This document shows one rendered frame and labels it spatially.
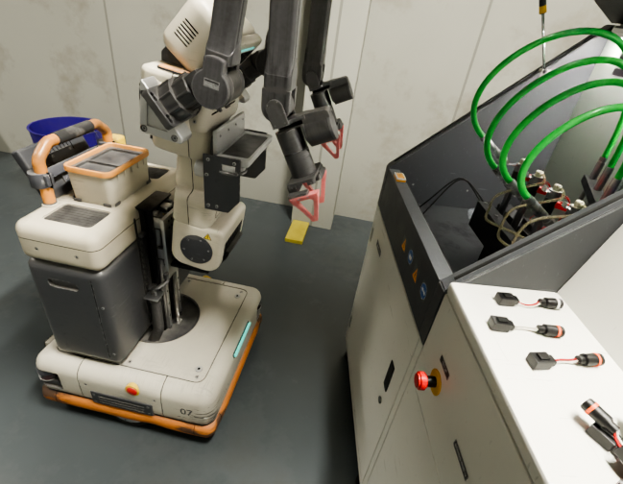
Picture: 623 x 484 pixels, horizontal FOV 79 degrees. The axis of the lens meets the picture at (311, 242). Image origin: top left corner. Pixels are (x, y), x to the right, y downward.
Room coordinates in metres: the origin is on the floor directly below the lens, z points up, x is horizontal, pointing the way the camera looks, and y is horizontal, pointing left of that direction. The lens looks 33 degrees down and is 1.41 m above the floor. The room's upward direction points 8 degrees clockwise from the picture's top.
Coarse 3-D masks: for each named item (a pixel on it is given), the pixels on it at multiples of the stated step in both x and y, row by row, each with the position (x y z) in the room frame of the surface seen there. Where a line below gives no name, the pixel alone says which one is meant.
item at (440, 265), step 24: (384, 192) 1.24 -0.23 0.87; (408, 192) 1.07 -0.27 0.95; (384, 216) 1.16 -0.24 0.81; (408, 216) 0.93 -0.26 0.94; (408, 240) 0.87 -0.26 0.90; (432, 240) 0.80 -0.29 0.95; (408, 264) 0.82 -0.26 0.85; (432, 264) 0.69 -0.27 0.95; (408, 288) 0.77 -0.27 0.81; (432, 288) 0.65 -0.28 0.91
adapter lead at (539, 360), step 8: (536, 352) 0.42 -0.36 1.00; (544, 352) 0.42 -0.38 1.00; (592, 352) 0.44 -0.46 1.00; (528, 360) 0.41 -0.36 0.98; (536, 360) 0.40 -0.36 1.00; (544, 360) 0.41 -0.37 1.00; (552, 360) 0.41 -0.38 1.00; (568, 360) 0.43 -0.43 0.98; (576, 360) 0.42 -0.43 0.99; (584, 360) 0.42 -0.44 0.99; (592, 360) 0.42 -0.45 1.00; (600, 360) 0.42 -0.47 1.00; (536, 368) 0.40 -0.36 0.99; (544, 368) 0.40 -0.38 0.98
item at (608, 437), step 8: (592, 400) 0.33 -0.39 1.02; (584, 408) 0.32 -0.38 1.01; (592, 408) 0.32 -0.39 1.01; (600, 408) 0.32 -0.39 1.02; (592, 416) 0.31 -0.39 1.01; (600, 416) 0.31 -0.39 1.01; (608, 416) 0.31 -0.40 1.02; (592, 424) 0.31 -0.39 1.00; (600, 424) 0.30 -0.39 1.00; (608, 424) 0.30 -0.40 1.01; (616, 424) 0.30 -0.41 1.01; (592, 432) 0.30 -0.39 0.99; (600, 432) 0.30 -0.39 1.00; (608, 432) 0.30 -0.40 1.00; (616, 432) 0.29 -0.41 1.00; (600, 440) 0.29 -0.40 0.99; (608, 440) 0.29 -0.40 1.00; (616, 440) 0.29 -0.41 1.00; (608, 448) 0.28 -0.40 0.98; (616, 448) 0.28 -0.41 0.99
